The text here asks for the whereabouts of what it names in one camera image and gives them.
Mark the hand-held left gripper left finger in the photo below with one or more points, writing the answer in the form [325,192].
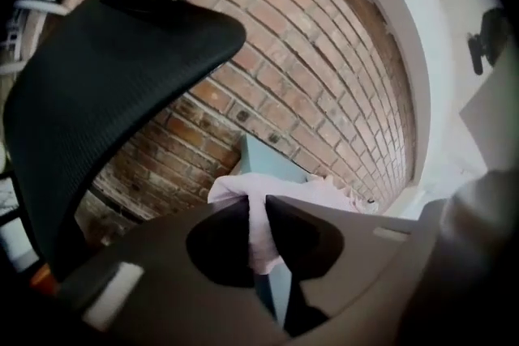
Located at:
[162,255]

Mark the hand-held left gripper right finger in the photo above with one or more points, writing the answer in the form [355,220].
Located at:
[365,247]

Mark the pink shirt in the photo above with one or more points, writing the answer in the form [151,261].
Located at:
[259,231]

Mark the orange-brown book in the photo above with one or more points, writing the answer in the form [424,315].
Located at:
[42,279]

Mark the black mesh-back office chair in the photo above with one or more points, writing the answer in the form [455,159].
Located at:
[101,93]

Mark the black wall-mounted device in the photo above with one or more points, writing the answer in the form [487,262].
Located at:
[484,40]

